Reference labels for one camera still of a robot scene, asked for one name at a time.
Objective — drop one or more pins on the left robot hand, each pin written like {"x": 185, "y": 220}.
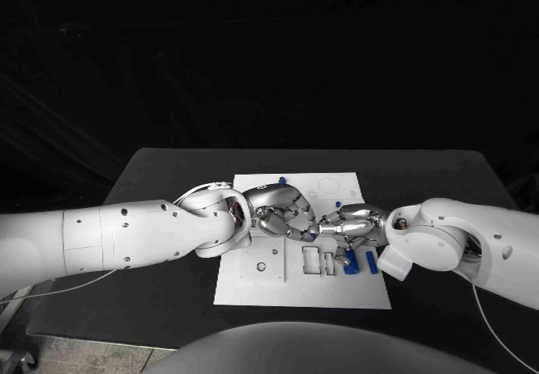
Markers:
{"x": 278, "y": 197}

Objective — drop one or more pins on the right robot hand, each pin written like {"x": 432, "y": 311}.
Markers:
{"x": 358, "y": 226}

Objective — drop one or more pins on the blue ridged peg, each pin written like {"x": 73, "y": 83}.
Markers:
{"x": 282, "y": 181}

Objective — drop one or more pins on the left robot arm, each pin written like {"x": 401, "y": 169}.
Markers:
{"x": 126, "y": 239}

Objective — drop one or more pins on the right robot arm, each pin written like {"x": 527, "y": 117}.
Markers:
{"x": 442, "y": 233}

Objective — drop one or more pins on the white task board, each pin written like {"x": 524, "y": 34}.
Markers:
{"x": 303, "y": 292}

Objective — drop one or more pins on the slim blue cylinder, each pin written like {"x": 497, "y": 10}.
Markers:
{"x": 371, "y": 263}

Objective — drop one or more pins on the thick blue cylinder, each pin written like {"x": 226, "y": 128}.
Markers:
{"x": 352, "y": 267}

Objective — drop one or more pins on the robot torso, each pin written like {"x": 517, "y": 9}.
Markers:
{"x": 312, "y": 350}

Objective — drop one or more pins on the grey wheeled stand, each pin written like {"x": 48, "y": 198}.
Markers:
{"x": 15, "y": 360}

